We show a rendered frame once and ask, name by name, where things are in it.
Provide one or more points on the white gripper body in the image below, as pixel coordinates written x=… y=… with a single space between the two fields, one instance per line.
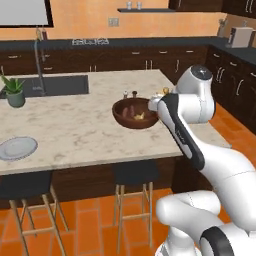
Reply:
x=154 y=102

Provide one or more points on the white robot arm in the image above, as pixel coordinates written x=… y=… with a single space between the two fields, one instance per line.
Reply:
x=230 y=173

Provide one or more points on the brown wooden bowl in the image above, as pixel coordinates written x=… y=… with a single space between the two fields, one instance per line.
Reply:
x=133 y=122

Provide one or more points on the grey plate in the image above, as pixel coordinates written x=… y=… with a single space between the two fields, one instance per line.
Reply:
x=16 y=147

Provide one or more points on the small yellow object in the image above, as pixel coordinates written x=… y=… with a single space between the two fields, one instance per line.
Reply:
x=165 y=90

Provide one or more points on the pepper shaker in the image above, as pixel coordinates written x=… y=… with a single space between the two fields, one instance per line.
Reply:
x=134 y=94

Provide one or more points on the salt shaker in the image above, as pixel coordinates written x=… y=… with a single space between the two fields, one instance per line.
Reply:
x=125 y=94

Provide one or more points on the dark cupboard run with drawers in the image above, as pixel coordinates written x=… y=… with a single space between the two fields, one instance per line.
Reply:
x=110 y=60

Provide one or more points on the black seat wooden stool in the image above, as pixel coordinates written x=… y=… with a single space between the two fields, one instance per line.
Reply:
x=23 y=186
x=135 y=173

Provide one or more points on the dark sink basin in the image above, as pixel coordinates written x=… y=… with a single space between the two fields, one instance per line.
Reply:
x=63 y=85

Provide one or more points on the small grey jar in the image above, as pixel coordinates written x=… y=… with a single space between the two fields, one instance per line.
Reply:
x=129 y=5
x=139 y=5

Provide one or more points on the dark wooden island base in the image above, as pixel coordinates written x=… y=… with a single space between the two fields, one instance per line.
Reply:
x=86 y=181

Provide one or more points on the dark upper cupboards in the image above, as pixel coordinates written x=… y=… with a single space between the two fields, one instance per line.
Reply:
x=213 y=5

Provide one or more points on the grey sink tap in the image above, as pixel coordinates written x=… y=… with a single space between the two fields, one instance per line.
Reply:
x=40 y=70

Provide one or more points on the soap bottle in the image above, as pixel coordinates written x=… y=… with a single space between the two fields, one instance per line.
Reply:
x=40 y=34

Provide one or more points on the potted green plant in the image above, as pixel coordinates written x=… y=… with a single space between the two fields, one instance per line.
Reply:
x=15 y=95

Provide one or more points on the black framed window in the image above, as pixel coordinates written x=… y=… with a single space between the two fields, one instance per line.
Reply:
x=23 y=11

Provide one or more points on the grey wall outlet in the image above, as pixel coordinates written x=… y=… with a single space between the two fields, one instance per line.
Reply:
x=113 y=22

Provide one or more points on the dark wall shelf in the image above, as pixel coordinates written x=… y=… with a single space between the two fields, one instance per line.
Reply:
x=146 y=10

